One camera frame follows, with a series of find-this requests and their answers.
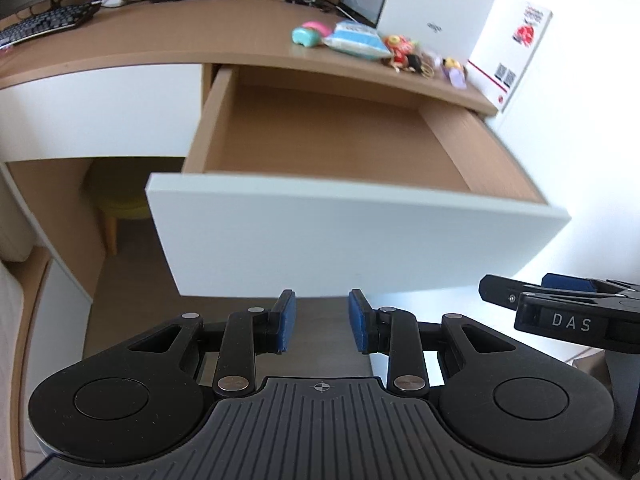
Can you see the black-haired figure toy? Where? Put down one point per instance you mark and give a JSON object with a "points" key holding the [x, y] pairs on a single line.
{"points": [[410, 62]]}

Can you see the white computer mouse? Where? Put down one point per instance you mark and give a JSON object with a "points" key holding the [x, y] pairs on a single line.
{"points": [[112, 3]]}

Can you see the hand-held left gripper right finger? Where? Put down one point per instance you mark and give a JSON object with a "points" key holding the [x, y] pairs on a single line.
{"points": [[359, 320]]}

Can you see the teal and pink toy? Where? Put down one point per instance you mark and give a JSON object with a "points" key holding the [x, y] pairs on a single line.
{"points": [[311, 34]]}

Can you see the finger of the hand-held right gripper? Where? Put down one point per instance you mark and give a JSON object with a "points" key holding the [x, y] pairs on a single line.
{"points": [[570, 282], [505, 290]]}

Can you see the green stool with wooden legs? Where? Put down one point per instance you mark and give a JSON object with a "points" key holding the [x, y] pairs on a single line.
{"points": [[122, 207]]}

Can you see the narrow white-front drawer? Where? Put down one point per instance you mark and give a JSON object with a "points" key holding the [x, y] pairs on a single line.
{"points": [[95, 110]]}

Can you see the white red printed booklet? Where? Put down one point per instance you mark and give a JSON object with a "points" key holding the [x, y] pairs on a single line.
{"points": [[515, 55]]}

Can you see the wide white-front wooden drawer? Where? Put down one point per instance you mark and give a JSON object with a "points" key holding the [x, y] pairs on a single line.
{"points": [[325, 230]]}

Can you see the blue tissue packet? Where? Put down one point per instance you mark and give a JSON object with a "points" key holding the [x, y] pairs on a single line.
{"points": [[357, 41]]}

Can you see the black keyboard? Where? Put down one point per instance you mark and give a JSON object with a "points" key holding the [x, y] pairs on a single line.
{"points": [[40, 25]]}

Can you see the purple toy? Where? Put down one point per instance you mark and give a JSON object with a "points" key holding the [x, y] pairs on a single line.
{"points": [[456, 74]]}

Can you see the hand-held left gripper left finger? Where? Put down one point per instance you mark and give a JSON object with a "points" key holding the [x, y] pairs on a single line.
{"points": [[285, 320]]}

